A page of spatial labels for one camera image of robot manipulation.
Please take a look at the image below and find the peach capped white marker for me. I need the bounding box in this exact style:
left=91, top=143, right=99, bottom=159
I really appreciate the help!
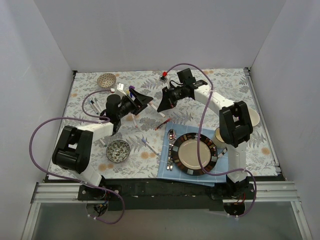
left=148, top=102, right=166, bottom=118

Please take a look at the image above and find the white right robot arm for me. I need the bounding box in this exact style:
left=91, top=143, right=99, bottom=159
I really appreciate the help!
left=157, top=68, right=253, bottom=199

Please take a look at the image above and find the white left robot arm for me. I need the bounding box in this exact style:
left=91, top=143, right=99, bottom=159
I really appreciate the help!
left=51, top=88, right=153, bottom=200

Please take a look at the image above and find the red gel pen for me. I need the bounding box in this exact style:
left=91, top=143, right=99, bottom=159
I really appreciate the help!
left=154, top=117, right=171, bottom=131

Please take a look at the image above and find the floral patterned table mat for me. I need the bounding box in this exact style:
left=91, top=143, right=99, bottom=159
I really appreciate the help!
left=64, top=68, right=278, bottom=179

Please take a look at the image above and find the pink capped white marker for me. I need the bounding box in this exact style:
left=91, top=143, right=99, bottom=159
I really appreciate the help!
left=131, top=115, right=138, bottom=128

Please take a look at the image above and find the black tipped white marker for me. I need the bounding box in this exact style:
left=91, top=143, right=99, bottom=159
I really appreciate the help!
left=94, top=98, right=103, bottom=112

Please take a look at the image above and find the silver fork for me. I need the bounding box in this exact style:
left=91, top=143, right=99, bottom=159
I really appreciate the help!
left=166, top=129, right=178, bottom=171

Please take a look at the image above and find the silver spoon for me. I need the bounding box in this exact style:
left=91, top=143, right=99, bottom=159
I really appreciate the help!
left=166, top=129, right=176, bottom=171

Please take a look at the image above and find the lilac capped white marker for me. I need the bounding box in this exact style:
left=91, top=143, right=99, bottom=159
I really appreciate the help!
left=141, top=137, right=160, bottom=156

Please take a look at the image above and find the small patterned brown bowl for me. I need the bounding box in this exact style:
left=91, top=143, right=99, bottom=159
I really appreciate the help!
left=96, top=73, right=117, bottom=89

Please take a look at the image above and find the grey tipped white marker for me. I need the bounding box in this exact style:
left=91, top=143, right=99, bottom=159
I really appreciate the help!
left=88, top=100, right=100, bottom=115

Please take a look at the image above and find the leaf patterned bowl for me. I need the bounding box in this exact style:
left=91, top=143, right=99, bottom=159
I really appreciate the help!
left=106, top=140, right=131, bottom=164

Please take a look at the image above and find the striped rim dinner plate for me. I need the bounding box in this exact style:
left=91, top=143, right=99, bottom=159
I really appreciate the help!
left=171, top=132, right=218, bottom=176

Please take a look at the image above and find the plain cream bowl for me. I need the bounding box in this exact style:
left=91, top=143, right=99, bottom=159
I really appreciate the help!
left=248, top=108, right=260, bottom=127

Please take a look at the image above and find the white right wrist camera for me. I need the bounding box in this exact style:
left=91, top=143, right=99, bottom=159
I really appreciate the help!
left=159, top=71, right=168, bottom=83

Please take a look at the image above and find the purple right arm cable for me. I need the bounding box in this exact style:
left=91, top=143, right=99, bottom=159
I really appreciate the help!
left=166, top=62, right=257, bottom=218

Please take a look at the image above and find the cream mug black handle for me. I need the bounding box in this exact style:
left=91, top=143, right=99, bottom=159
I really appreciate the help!
left=213, top=127, right=227, bottom=149

